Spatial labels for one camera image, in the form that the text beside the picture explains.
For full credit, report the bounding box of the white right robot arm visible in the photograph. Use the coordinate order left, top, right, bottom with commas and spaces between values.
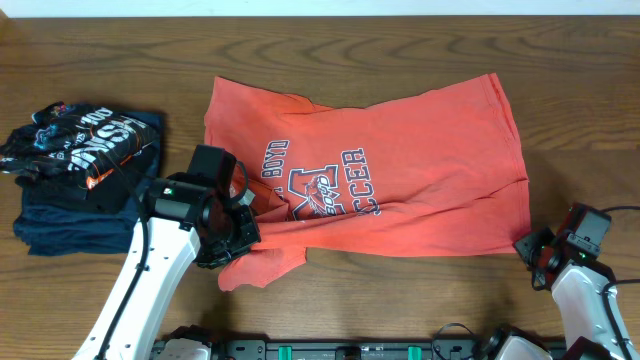
514, 203, 639, 360

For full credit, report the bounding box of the black printed folded t-shirt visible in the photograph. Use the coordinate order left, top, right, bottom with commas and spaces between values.
1, 102, 163, 214

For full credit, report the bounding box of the navy folded t-shirt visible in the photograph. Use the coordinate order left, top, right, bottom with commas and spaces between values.
13, 141, 161, 256

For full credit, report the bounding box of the red soccer t-shirt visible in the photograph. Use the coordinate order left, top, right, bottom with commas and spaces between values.
204, 73, 531, 291

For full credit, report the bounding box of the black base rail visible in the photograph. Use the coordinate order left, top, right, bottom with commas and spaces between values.
149, 327, 488, 360

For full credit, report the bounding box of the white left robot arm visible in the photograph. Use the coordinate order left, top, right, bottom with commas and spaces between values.
75, 145, 261, 360

